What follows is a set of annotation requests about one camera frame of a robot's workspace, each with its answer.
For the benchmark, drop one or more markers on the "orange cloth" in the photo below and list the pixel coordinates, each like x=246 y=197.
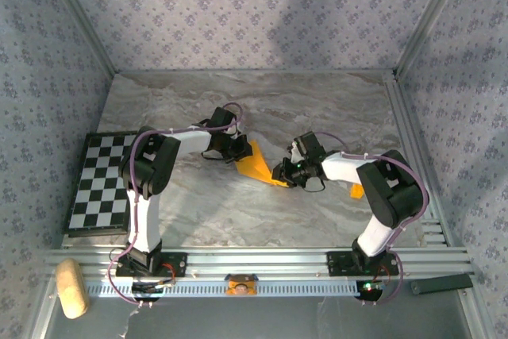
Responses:
x=254 y=164

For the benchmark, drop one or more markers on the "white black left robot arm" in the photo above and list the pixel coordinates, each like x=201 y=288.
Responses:
x=145 y=224

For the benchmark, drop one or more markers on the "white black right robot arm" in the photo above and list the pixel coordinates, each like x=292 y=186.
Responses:
x=375 y=236

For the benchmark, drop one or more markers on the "small orange block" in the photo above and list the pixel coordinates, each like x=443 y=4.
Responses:
x=357 y=192

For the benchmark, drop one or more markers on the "thin aluminium edge strip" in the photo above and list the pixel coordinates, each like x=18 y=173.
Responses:
x=254 y=72

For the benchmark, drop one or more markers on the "black white chessboard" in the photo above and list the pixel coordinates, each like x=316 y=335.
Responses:
x=99 y=180

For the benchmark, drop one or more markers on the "small black circuit board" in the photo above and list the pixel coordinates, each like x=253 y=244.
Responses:
x=145 y=287
x=369 y=289

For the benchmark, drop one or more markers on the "black flat bar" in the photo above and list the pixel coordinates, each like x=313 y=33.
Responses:
x=440 y=284

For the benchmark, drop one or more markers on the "tan sponge block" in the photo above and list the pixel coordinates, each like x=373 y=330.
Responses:
x=71 y=287

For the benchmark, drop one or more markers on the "wide aluminium mounting rail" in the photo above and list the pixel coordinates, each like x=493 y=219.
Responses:
x=258 y=261

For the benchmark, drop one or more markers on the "aluminium side rail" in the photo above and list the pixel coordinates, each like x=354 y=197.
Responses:
x=402 y=116

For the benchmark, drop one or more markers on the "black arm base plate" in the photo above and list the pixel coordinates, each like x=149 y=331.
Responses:
x=174 y=265
x=337 y=263

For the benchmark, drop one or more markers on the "aluminium frame post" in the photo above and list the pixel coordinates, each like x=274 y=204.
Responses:
x=432 y=13

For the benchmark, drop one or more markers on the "aluminium frame rail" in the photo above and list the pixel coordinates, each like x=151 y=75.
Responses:
x=478 y=315
x=41 y=315

